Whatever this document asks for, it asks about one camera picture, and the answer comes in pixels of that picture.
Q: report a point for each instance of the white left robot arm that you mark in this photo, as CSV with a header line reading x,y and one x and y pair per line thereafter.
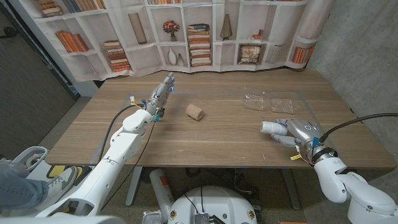
x,y
105,168

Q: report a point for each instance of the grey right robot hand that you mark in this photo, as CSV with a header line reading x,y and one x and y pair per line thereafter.
x,y
303,133

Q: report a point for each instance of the white round bin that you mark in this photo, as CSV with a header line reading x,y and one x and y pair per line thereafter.
x,y
31,157

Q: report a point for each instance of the printed bookshelf backdrop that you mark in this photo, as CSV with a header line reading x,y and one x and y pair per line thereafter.
x,y
149,56

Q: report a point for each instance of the clear plastic clamshell container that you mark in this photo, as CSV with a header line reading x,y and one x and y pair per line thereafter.
x,y
281,104

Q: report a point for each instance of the person's leg in jeans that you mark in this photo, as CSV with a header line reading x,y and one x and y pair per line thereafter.
x,y
15,189

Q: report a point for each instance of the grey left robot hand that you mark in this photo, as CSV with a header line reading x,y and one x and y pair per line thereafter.
x,y
158,96

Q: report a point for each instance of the grey white sneaker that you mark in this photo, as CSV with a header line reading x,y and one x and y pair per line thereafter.
x,y
62,182

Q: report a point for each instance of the grey table leg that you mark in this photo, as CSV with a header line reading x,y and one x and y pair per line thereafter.
x,y
291,189
133,186

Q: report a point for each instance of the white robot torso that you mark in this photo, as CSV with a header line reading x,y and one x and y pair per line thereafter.
x,y
214,202

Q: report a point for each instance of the yellow black floor mat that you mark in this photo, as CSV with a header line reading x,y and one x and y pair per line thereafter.
x,y
56,170

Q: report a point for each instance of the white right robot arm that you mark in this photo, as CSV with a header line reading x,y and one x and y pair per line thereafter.
x,y
351,189

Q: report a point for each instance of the white roll with orange label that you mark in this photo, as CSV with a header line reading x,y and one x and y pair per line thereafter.
x,y
160,186

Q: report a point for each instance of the foil tray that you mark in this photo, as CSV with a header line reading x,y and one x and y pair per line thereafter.
x,y
152,217

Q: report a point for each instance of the brown cork cup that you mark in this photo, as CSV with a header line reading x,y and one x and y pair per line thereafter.
x,y
194,112

